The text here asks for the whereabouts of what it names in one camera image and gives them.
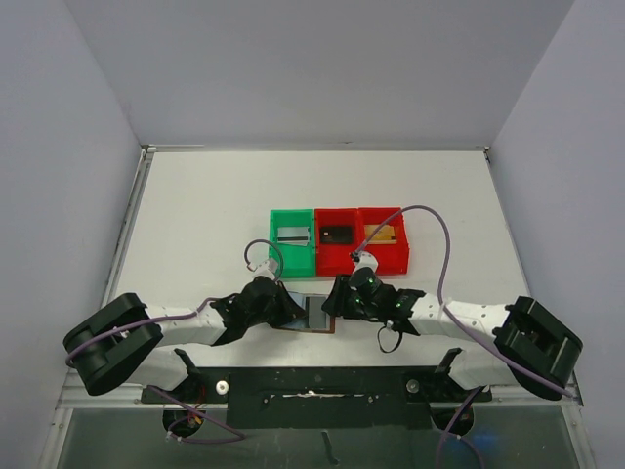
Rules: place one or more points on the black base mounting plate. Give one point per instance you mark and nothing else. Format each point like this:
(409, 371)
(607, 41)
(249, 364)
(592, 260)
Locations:
(319, 397)

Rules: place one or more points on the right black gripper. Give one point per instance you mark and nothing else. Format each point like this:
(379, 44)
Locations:
(339, 298)

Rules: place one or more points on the green plastic bin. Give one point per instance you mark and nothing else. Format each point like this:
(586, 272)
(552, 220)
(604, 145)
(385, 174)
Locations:
(298, 261)

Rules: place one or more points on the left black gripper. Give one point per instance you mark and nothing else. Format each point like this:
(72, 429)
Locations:
(289, 310)

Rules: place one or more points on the dark card in sleeve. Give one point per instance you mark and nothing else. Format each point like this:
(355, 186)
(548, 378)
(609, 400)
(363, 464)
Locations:
(317, 318)

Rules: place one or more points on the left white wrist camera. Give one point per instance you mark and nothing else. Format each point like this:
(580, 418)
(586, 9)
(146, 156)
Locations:
(270, 268)

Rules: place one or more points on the gold credit card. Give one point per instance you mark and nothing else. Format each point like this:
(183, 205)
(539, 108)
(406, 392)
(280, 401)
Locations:
(385, 236)

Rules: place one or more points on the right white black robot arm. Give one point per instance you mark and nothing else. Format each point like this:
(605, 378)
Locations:
(523, 342)

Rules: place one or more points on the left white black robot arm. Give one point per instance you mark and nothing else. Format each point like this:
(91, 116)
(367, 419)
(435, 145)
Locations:
(128, 341)

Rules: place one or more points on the black credit card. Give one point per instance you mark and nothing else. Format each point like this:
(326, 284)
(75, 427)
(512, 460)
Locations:
(336, 235)

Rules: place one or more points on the aluminium frame rail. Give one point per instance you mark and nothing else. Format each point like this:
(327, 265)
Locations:
(74, 395)

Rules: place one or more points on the silver credit card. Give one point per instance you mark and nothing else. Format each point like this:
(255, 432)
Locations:
(293, 235)

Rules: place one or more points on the red plastic bin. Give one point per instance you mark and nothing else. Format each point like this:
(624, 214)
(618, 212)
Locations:
(332, 260)
(393, 259)

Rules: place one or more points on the brown leather card holder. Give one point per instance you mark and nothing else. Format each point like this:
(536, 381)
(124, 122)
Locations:
(331, 320)

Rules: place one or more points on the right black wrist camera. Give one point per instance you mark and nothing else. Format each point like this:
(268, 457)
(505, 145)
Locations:
(364, 278)

